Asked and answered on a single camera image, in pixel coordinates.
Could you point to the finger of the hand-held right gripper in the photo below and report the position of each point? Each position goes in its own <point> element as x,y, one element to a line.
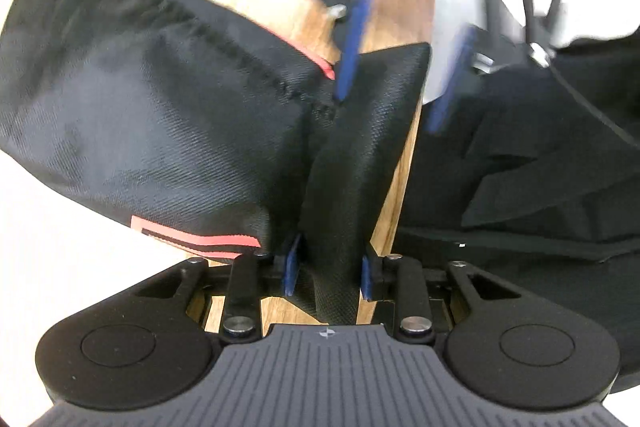
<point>450,97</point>
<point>355,42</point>

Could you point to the black shopping bag red print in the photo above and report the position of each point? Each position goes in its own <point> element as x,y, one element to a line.
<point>150,117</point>

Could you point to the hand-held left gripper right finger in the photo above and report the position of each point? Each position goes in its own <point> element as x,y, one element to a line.
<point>366,277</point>

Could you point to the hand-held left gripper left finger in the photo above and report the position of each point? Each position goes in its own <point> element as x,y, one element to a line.
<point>291,269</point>

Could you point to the person's black clothing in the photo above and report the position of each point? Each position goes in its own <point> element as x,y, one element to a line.
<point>525,167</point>

